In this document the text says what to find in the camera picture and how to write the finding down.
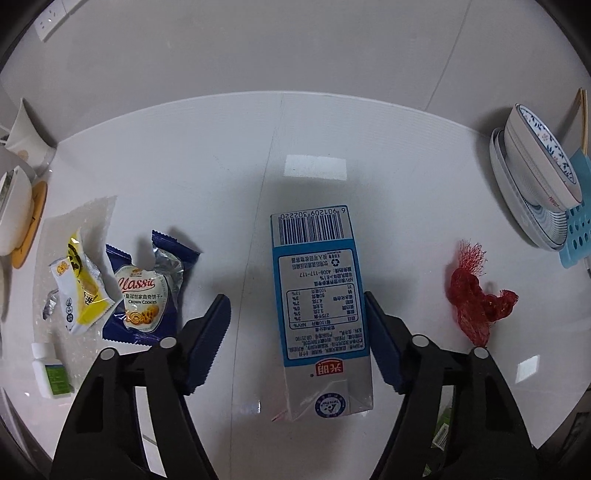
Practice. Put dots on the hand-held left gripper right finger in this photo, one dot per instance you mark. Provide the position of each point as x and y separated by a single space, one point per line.
383 341

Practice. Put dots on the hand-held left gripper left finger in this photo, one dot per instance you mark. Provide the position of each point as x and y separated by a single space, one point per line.
210 341

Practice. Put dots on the blue cookie wrapper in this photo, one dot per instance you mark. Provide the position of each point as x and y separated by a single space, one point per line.
138 300

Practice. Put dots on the blue and white milk carton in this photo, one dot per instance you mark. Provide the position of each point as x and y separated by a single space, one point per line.
318 286

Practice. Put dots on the red mesh net bag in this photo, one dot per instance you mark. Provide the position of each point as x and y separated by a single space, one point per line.
471 300

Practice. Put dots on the yellow snack wrapper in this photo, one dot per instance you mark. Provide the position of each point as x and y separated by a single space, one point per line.
83 295

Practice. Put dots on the white green-label pill bottle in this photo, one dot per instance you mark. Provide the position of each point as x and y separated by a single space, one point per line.
53 378

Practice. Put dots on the clear plastic bag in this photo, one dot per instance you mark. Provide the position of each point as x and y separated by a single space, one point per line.
60 230

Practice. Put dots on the green carton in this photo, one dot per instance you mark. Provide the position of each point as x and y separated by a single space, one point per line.
442 420

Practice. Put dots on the small silver wrapper piece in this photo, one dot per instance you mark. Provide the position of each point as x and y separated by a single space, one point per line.
50 304

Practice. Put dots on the blue striped ceramic dish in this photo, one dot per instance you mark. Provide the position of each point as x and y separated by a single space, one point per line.
547 226

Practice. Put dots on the grey white plate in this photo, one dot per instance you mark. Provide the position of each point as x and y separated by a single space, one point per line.
498 170

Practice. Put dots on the orange coaster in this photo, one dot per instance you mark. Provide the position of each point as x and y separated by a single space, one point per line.
34 217

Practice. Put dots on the light blue perforated basket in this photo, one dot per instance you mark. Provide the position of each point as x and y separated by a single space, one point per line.
577 221

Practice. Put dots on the white bowl on left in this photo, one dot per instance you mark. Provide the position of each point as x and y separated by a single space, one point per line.
11 217

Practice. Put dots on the blue floral ceramic bowl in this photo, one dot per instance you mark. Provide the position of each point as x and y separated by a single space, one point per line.
535 157

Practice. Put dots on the white cup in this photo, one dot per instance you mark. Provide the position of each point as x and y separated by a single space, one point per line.
23 134

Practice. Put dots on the wooden chopstick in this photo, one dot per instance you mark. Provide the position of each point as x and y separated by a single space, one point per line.
581 120
585 110

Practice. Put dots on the white wall outlet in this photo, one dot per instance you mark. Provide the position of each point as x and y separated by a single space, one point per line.
48 21

